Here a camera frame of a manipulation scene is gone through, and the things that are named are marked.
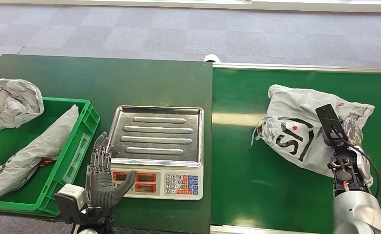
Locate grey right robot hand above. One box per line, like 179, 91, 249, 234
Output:
342, 113, 364, 147

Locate crumpled grey mailer package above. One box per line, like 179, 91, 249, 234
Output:
0, 78, 45, 138

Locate grey mailer package black letters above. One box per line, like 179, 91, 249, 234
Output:
251, 84, 375, 186

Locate long grey mailer package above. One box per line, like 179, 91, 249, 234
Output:
0, 104, 79, 201

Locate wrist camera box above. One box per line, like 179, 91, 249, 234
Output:
57, 184, 87, 211
315, 104, 349, 147

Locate silver conveyor side rail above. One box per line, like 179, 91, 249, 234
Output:
212, 62, 381, 74
210, 225, 335, 234

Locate steel weighing pan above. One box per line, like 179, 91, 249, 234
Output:
107, 105, 204, 168

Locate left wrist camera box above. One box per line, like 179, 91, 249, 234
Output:
57, 184, 87, 211

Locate white electronic scale base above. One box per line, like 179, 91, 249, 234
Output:
110, 163, 204, 201

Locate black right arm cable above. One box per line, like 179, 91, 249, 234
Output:
331, 126, 381, 199

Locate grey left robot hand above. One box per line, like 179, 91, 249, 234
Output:
85, 132, 137, 209

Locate green conveyor belt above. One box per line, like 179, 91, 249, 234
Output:
210, 68, 381, 234

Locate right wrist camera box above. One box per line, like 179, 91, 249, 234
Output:
315, 104, 349, 147

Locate green plastic crate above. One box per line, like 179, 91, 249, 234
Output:
0, 97, 101, 217

